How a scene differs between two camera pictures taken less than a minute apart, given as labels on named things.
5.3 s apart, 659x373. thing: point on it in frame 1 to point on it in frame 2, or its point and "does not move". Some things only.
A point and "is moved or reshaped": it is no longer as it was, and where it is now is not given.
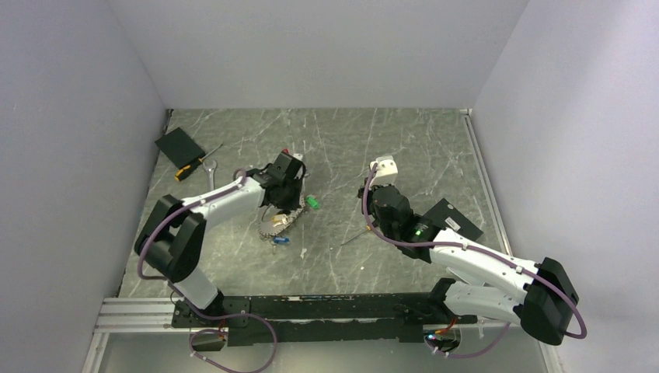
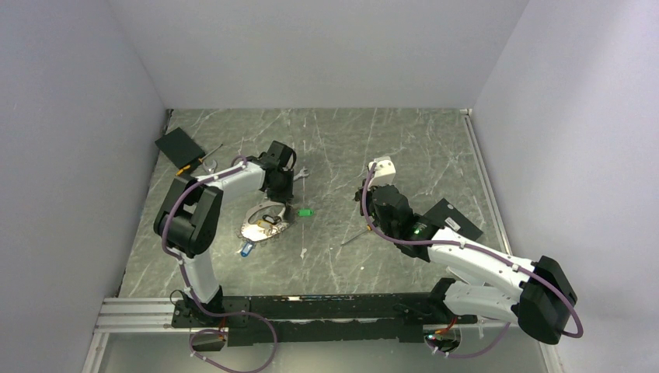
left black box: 179,148 does not move
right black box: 448,217 does not move
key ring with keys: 267,211 is moved or reshaped
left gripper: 293,203 to 286,196
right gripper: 369,192 does not move
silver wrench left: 210,173 does not move
